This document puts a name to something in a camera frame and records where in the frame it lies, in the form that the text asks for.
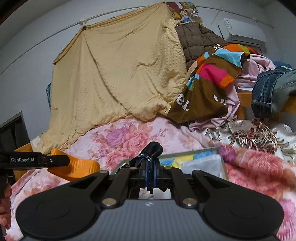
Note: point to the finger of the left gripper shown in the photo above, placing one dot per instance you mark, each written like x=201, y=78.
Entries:
x=55, y=161

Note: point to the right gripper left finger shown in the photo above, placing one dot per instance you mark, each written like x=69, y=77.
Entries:
x=122, y=186

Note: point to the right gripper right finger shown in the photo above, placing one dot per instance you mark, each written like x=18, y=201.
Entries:
x=173, y=179

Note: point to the grey face mask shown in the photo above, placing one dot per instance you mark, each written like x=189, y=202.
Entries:
x=211, y=164

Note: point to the person's left hand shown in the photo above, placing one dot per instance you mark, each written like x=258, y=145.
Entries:
x=5, y=208

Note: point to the dark doorway cabinet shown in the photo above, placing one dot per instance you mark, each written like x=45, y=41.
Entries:
x=13, y=133

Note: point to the grey tray with dinosaur drawing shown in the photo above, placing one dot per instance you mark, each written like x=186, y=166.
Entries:
x=177, y=159

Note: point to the colourful striped brown garment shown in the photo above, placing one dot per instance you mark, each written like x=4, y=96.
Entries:
x=204, y=96

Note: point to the patterned brown white bedsheet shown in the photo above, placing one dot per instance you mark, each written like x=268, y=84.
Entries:
x=271, y=137

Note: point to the yellow dotted blanket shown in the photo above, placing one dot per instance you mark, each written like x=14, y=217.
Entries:
x=132, y=65

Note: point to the blue denim jeans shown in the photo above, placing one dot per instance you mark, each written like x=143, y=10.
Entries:
x=272, y=90

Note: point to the pink lilac garment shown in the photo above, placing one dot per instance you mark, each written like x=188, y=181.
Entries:
x=239, y=92

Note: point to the white air conditioner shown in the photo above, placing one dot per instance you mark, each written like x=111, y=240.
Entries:
x=241, y=32

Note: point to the cartoon wall poster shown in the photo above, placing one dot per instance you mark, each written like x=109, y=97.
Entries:
x=184, y=12

